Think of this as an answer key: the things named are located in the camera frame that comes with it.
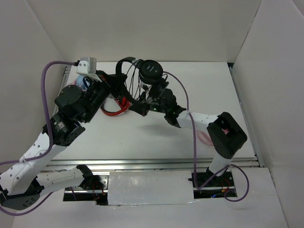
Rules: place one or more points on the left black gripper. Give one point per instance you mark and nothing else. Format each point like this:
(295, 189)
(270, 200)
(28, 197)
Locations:
(111, 83)

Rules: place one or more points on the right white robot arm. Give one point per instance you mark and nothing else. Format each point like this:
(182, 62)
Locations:
(225, 134)

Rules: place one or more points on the white tape covered panel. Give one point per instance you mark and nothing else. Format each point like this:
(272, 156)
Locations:
(150, 188)

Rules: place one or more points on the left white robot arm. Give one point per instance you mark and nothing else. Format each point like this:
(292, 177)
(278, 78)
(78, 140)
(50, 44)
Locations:
(24, 183)

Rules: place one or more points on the blue and pink headphones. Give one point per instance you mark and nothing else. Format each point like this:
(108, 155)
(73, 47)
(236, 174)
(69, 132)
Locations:
(79, 81)

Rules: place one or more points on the black headphones with thin cable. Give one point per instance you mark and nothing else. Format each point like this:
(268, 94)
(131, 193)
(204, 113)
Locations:
(147, 75)

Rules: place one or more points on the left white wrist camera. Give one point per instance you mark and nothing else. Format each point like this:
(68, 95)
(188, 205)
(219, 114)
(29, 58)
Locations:
(87, 67)

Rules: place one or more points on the pink headphones with cable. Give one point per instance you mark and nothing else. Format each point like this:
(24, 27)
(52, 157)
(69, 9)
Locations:
(204, 138)

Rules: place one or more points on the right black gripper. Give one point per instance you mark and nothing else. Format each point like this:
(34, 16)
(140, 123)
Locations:
(140, 108)

